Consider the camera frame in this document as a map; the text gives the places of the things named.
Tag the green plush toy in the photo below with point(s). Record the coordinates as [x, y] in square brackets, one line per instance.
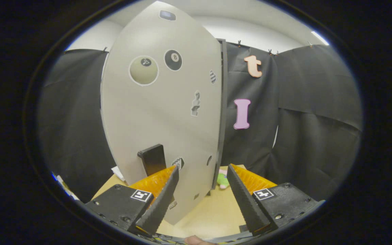
[222, 180]

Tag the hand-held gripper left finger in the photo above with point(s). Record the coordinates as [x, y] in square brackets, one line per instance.
[158, 204]

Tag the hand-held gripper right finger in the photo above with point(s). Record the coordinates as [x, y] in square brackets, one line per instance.
[245, 204]

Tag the short ceiling light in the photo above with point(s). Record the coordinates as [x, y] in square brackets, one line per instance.
[319, 38]

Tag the grey shoe cabinet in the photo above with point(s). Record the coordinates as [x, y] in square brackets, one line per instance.
[224, 102]

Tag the black backdrop cloth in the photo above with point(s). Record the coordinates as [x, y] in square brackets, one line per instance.
[301, 136]

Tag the white printed object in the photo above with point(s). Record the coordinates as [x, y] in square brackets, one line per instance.
[63, 185]

